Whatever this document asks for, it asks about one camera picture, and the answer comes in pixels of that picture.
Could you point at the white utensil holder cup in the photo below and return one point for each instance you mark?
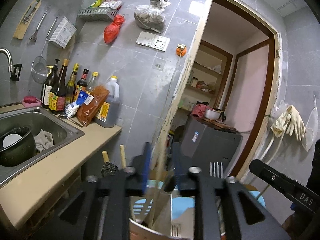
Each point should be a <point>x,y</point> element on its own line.
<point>163,213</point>

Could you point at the wall switch panel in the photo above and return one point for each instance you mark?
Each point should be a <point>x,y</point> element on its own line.
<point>153,41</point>

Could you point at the cream rubber gloves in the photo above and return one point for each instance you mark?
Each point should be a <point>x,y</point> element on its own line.
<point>289,122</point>

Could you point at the steel fork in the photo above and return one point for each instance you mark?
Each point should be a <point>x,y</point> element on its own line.
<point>216,169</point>

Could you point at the steel faucet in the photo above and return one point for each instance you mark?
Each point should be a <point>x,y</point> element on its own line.
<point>7,53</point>

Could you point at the white box on wall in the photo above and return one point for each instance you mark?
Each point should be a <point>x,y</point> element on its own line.
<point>63,33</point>

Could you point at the orange wall hook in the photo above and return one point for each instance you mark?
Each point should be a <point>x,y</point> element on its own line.
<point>181,50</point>

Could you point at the steel bowl on fridge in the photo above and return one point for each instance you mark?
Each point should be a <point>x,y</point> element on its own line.
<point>212,114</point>

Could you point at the grey wall basket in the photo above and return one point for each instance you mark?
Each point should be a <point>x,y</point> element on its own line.
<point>97,14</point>

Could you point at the dark sauce bottle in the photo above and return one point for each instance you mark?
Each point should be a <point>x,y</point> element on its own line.
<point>57,96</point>

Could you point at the red plastic bag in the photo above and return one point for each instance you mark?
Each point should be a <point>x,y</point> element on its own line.
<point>112,30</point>

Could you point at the hanging mesh strainer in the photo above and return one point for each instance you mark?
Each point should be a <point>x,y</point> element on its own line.
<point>39,64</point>

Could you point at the steel sink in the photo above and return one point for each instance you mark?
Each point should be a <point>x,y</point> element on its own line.
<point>39,119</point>

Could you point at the bag of dried goods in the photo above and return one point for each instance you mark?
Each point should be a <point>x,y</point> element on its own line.
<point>150,17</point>

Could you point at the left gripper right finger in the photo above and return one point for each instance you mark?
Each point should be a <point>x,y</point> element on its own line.
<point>185,174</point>

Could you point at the grey refrigerator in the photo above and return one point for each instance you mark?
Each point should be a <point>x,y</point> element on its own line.
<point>205,142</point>

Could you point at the orange chili powder packet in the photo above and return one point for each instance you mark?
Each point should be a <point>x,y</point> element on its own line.
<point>90,107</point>

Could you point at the black pot in sink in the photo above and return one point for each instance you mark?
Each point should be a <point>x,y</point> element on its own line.
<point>19,151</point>

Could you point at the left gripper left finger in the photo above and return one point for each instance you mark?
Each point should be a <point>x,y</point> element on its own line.
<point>141,163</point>

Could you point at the pale wooden chopstick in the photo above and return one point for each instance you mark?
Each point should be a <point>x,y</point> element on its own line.
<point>122,156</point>

